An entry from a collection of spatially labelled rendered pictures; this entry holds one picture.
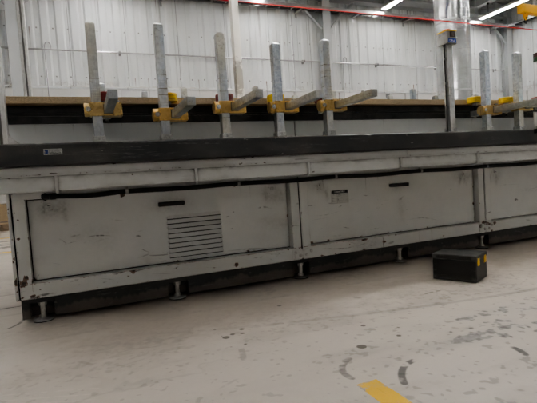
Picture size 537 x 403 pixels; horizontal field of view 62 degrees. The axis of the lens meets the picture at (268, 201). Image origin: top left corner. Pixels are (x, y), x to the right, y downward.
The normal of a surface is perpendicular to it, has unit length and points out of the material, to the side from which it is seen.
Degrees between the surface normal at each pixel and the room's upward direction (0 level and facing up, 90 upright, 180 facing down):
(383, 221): 90
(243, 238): 90
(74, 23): 90
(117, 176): 90
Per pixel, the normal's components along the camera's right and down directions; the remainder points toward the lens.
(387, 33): 0.38, 0.02
